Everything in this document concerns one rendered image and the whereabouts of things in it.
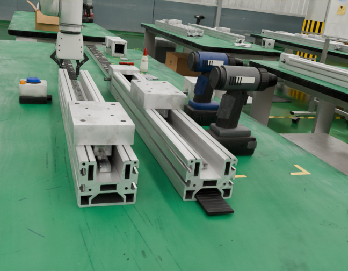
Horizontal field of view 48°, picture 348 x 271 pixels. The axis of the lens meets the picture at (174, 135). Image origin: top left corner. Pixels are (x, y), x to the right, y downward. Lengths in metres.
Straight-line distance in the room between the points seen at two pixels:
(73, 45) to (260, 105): 1.85
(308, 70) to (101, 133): 2.08
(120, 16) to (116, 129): 11.90
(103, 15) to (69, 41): 10.94
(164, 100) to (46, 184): 0.38
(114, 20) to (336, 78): 10.54
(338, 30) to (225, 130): 3.54
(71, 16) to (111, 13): 11.00
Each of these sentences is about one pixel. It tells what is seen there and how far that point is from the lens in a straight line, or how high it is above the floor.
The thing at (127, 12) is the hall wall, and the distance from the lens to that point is 12.63.
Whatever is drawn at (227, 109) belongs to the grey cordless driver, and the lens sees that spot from 0.95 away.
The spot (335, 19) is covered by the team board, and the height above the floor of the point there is 1.15.
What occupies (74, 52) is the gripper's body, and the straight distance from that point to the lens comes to 1.57.
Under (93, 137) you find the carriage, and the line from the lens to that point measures 0.71.
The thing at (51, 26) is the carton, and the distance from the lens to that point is 3.53.
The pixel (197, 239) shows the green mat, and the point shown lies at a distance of 0.63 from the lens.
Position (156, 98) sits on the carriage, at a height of 0.89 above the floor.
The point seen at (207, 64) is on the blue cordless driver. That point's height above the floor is 0.97.
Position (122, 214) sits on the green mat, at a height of 0.78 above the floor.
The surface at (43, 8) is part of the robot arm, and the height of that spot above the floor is 1.05.
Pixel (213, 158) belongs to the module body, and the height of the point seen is 0.84.
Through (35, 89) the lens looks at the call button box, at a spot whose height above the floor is 0.83.
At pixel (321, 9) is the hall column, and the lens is 9.25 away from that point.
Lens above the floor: 1.12
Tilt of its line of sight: 19 degrees down
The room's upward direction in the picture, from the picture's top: 7 degrees clockwise
